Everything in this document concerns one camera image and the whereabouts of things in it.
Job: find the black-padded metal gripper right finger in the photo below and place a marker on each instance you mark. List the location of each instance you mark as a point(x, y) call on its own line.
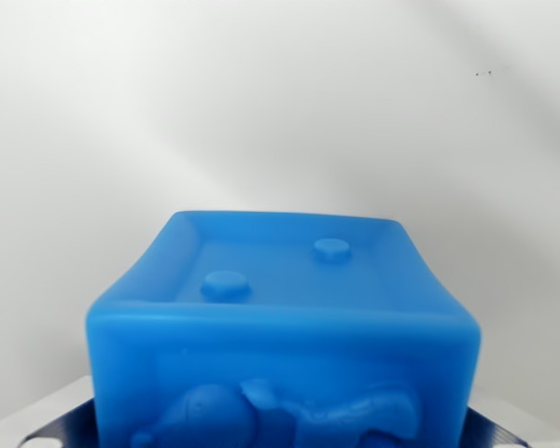
point(499, 431)

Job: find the black-padded metal gripper left finger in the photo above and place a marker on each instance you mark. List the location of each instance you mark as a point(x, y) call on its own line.
point(60, 427)

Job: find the blue embossed rubber cube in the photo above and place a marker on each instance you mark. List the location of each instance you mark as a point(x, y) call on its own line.
point(280, 345)

